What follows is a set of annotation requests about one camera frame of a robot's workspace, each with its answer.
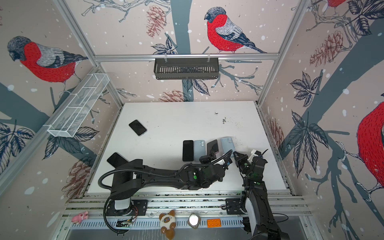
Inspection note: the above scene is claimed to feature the light blue phone case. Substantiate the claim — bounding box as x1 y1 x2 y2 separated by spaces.
221 137 236 158
194 140 207 162

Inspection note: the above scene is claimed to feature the orange block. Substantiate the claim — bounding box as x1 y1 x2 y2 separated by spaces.
207 219 222 228

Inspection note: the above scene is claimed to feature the pink pig toy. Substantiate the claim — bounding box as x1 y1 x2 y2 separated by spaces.
71 211 89 224

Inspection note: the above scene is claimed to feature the brown white plush toy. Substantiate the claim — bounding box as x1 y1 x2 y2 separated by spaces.
159 210 176 240

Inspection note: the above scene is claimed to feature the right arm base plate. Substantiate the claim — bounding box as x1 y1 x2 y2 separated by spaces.
222 198 248 215

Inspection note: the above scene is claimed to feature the black wire wall basket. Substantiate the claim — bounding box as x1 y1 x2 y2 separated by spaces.
154 58 219 80

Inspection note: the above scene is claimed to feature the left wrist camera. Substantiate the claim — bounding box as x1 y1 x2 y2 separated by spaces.
216 158 233 167

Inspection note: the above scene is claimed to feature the blue phone black screen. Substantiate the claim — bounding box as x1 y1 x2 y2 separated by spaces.
182 140 194 162

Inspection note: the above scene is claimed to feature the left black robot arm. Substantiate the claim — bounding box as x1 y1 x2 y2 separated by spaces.
98 150 233 213

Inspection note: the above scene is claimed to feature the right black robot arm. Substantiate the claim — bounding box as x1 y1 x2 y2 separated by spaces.
234 151 290 240

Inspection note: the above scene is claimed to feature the white wire wall basket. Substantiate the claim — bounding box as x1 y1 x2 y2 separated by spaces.
48 73 110 138

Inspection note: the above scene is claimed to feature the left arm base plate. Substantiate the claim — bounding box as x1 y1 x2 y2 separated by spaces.
105 199 148 217

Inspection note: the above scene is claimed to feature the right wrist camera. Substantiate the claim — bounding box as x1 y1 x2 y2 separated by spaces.
250 150 263 159

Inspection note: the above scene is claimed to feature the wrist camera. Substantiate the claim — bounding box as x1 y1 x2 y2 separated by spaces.
250 150 263 159
216 158 233 167

